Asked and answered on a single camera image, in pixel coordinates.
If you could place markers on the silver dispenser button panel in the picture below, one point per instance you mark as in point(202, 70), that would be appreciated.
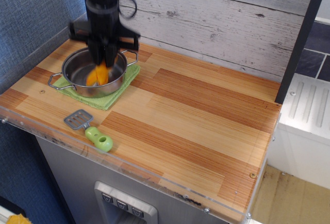
point(119, 207)

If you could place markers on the yellow object at corner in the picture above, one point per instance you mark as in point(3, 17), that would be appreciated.
point(18, 219)

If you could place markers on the green folded cloth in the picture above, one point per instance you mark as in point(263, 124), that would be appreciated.
point(95, 96)

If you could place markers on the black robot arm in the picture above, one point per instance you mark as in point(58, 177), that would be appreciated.
point(103, 6)

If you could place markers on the clear acrylic table guard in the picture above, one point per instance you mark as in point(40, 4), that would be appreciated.
point(75, 166)

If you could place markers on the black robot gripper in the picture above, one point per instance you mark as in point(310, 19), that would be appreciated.
point(104, 34)

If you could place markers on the black right support post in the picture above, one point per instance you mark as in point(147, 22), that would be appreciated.
point(306, 27)

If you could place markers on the grey spatula green handle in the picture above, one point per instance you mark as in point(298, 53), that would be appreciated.
point(81, 119)

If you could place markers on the orange plush toy fish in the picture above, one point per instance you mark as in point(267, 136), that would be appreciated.
point(100, 75)

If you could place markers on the white ribbed cabinet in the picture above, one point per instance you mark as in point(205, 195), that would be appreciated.
point(300, 146)

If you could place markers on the stainless steel pot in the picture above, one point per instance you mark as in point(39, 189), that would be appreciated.
point(79, 64)

